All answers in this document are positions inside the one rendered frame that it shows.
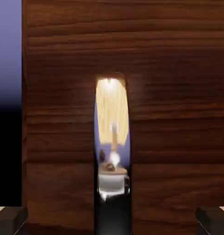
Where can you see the dark wooden cabinet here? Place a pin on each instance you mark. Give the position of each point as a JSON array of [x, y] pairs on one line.
[[24, 110]]

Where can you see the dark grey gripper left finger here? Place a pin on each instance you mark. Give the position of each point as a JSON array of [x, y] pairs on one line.
[[9, 220]]

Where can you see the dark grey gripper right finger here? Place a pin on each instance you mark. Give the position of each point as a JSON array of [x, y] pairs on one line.
[[213, 221]]

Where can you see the dark wooden cabinet door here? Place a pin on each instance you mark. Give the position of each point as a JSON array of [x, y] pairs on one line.
[[169, 91]]

